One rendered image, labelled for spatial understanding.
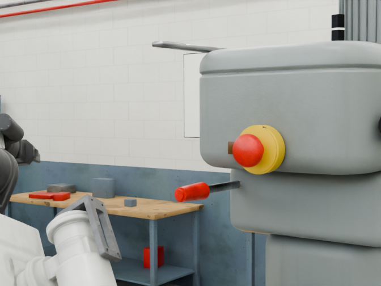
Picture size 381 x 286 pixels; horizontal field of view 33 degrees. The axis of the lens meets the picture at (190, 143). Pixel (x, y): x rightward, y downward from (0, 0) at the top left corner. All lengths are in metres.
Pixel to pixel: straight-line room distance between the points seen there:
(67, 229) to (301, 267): 0.35
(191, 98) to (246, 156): 5.62
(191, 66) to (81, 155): 1.86
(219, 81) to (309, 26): 4.92
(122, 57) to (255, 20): 1.70
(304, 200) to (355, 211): 0.07
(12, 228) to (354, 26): 0.67
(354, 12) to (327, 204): 0.42
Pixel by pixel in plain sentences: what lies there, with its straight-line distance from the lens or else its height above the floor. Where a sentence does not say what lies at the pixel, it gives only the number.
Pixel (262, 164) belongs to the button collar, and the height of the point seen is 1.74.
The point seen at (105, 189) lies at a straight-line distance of 6.74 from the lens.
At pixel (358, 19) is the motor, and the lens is 1.15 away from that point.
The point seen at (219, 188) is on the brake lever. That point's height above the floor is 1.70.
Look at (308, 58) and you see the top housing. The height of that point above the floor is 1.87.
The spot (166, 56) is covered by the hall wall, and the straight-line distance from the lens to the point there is 6.58.
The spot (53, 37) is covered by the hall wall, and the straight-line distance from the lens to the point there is 7.80.
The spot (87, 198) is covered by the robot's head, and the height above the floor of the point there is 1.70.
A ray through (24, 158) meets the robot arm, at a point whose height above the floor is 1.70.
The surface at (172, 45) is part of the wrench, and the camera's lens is 0.83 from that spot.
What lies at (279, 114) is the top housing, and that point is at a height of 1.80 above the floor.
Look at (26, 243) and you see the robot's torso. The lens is 0.89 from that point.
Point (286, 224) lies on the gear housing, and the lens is 0.90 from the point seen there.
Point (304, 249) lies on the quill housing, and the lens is 0.93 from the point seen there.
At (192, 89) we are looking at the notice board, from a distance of 6.35.
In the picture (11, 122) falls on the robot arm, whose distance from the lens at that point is 1.26.
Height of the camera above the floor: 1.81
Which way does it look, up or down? 3 degrees down
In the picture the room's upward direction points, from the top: straight up
